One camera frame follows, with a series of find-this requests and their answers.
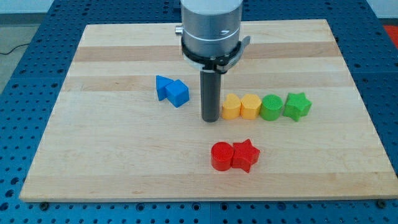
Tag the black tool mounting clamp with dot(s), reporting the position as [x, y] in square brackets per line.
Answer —
[220, 64]

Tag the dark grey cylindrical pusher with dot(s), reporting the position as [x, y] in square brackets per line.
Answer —
[210, 87]

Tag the blue cube block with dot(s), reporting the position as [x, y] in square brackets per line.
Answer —
[177, 93]

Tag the blue triangle block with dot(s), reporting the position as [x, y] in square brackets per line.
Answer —
[161, 83]

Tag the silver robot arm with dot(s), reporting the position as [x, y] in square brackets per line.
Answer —
[210, 42]

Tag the yellow teardrop block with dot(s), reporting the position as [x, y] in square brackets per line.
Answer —
[231, 107]

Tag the yellow heart block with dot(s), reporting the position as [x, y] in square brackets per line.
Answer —
[250, 106]

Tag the green cylinder block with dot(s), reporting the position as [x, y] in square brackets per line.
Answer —
[271, 107]

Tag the red cylinder block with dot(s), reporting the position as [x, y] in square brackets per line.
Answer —
[221, 156]

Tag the red star block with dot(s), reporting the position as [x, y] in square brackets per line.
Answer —
[245, 155]

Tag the green star block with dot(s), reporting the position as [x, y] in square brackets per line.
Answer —
[296, 106]

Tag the wooden board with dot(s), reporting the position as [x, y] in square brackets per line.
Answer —
[109, 138]

